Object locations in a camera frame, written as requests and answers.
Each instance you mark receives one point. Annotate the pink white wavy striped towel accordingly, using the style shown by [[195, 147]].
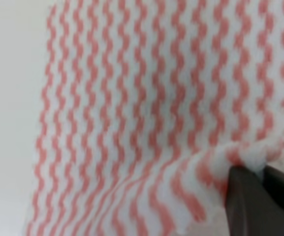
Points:
[[147, 104]]

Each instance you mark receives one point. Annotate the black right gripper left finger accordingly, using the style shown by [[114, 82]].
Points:
[[244, 196]]

